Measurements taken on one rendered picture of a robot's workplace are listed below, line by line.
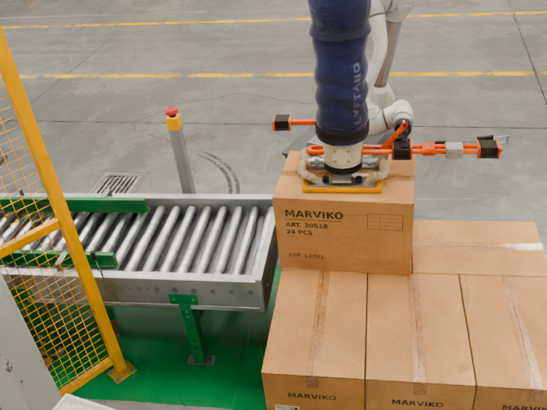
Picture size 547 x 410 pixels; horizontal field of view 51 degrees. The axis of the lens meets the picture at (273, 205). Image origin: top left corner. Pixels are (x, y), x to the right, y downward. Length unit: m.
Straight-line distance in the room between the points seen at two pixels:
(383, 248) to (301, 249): 0.37
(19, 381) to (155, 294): 0.82
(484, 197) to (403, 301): 1.77
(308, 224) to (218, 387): 0.97
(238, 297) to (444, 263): 0.96
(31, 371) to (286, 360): 0.94
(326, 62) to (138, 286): 1.35
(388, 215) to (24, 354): 1.49
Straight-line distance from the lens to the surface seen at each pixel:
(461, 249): 2.84
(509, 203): 4.15
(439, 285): 2.64
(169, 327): 3.33
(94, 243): 3.15
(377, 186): 2.48
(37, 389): 2.36
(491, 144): 2.55
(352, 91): 2.31
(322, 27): 2.21
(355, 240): 2.55
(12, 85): 2.28
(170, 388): 3.05
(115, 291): 2.88
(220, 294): 2.70
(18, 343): 2.22
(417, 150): 2.51
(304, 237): 2.59
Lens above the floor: 2.34
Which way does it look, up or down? 35 degrees down
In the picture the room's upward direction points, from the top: 7 degrees counter-clockwise
